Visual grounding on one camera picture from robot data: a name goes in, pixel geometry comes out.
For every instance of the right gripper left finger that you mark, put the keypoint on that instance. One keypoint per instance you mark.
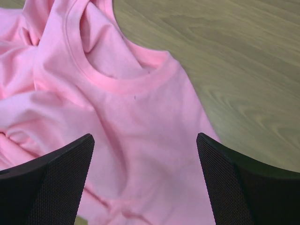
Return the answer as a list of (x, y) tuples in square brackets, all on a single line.
[(48, 189)]

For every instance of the pink t shirt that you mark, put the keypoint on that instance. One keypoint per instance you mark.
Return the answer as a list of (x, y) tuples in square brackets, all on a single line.
[(67, 70)]

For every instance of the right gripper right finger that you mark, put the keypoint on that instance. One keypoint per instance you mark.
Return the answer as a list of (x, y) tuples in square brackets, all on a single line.
[(245, 191)]

